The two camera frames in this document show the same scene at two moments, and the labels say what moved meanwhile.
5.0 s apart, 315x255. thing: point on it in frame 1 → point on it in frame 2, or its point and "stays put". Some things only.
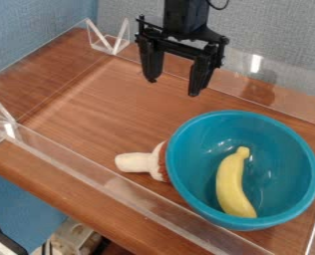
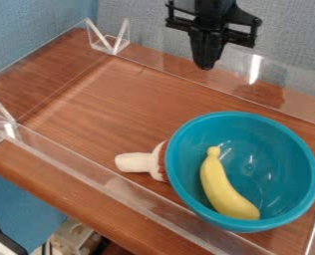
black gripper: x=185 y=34 → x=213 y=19
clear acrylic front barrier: x=119 y=192 stays put
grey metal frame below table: x=78 y=238 stays put
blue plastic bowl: x=284 y=165 stays put
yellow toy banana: x=230 y=190 → x=221 y=191
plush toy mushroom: x=146 y=161 stays put
